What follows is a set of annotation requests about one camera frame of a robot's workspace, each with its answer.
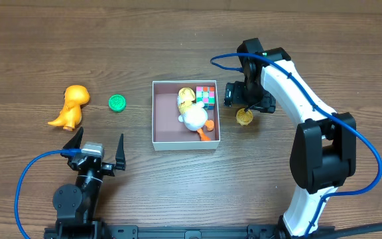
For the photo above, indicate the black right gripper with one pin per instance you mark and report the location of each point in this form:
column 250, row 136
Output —
column 232, row 94

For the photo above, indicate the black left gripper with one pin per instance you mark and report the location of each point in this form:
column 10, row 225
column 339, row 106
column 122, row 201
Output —
column 101, row 166

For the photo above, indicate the yellow round disc toy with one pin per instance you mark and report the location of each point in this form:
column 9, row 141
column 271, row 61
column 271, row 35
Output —
column 244, row 117

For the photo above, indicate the multicolour puzzle cube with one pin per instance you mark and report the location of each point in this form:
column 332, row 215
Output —
column 207, row 95

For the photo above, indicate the green round disc toy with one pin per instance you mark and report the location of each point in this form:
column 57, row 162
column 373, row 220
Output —
column 117, row 103

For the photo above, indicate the orange dinosaur toy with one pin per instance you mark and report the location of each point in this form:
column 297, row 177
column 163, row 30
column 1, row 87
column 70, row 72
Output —
column 70, row 116

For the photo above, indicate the white duck toy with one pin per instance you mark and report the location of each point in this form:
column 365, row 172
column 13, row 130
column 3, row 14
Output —
column 192, row 113

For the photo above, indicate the white cardboard box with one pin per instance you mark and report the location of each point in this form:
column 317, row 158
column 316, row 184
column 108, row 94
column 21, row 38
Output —
column 168, row 133

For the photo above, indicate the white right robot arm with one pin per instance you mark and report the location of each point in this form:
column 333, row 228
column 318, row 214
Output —
column 323, row 152

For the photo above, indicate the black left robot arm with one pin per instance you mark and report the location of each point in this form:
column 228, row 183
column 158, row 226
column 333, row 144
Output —
column 76, row 203

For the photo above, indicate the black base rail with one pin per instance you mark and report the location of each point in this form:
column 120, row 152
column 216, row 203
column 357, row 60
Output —
column 134, row 232

